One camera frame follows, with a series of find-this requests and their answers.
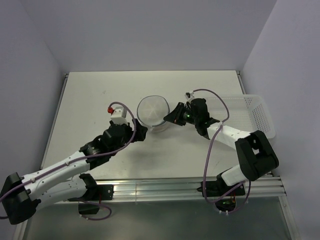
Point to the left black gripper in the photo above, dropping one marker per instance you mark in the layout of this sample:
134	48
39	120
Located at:
141	131

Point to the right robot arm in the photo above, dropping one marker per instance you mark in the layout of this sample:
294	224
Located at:
255	154

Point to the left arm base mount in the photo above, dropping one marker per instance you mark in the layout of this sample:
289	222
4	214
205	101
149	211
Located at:
88	207

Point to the white plastic basket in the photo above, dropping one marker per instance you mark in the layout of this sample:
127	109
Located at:
244	114

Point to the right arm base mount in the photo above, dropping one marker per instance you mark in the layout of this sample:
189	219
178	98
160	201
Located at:
217	188

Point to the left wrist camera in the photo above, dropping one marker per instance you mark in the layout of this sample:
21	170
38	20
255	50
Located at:
118	115

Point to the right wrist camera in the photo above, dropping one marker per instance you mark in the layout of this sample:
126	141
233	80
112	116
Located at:
190	96

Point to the aluminium rail frame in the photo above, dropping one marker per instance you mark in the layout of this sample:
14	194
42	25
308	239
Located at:
155	194

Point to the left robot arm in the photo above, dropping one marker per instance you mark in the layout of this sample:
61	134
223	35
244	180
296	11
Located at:
22	196

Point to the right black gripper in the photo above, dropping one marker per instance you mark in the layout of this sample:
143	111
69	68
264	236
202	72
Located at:
175	116

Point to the white mesh laundry bag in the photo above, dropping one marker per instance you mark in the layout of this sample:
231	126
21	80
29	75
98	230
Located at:
151	111

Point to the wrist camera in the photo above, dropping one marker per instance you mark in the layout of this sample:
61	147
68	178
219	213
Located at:
190	96
118	115

